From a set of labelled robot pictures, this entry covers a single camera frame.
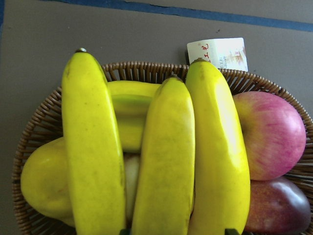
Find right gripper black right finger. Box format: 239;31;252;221
224;229;240;235

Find pale white apple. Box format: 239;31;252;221
124;153;140;226

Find yellow pear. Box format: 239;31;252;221
21;138;75;227

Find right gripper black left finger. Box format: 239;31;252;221
119;229;131;235

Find woven brown wicker basket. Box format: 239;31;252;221
12;61;313;235

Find white paper price tag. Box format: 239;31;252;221
187;38;248;71

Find pink red apple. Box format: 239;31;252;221
233;91;306;181

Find dark red apple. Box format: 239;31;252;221
245;177;311;235

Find yellow starfruit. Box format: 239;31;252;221
108;80;160;153

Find yellow banana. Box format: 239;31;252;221
62;48;126;235
185;59;250;235
131;77;195;235

